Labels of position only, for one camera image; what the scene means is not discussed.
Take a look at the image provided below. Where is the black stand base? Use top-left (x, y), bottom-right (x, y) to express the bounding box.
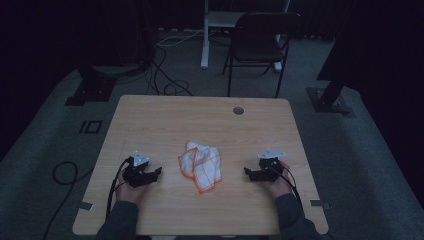
top-left (64, 63), bottom-right (143, 107)
top-left (306, 79), bottom-right (353, 115)

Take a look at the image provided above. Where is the person's left hand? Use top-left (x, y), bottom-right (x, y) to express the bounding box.
top-left (114, 169), bottom-right (148, 205)

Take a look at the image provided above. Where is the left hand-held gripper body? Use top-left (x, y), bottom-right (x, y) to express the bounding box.
top-left (123, 150), bottom-right (158, 189)

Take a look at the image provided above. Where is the right hand-held gripper cable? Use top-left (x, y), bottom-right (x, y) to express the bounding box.
top-left (268, 164), bottom-right (304, 209)

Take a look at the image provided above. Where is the grey tape piece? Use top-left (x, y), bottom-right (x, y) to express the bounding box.
top-left (309, 198), bottom-right (331, 211)

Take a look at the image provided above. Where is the black floor cable loop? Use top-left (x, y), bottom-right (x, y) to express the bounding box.
top-left (40, 160), bottom-right (97, 240)

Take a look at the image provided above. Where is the white desk frame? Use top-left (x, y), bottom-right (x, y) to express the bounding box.
top-left (200, 0), bottom-right (292, 73)

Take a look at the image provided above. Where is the black folding chair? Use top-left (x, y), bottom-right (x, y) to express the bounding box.
top-left (221, 11), bottom-right (302, 99)

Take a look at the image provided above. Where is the black floor cables bundle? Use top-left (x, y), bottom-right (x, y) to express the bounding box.
top-left (145, 44), bottom-right (195, 98)

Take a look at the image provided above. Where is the white cloth with orange edge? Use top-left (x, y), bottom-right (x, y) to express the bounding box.
top-left (177, 140), bottom-right (223, 195)

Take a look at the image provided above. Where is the white floor cable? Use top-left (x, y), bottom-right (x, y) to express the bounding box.
top-left (155, 28), bottom-right (205, 48)

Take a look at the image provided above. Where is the hand-held gripper cable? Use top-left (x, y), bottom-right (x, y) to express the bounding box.
top-left (105, 157), bottom-right (133, 220)
top-left (268, 164), bottom-right (304, 209)

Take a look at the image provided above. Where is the person's right hand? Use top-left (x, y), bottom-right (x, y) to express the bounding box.
top-left (261, 160), bottom-right (295, 200)

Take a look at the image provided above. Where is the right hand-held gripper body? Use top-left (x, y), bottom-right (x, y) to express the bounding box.
top-left (255, 147), bottom-right (288, 183)

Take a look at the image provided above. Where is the left hand-held gripper cable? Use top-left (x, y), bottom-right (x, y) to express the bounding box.
top-left (105, 157), bottom-right (133, 220)

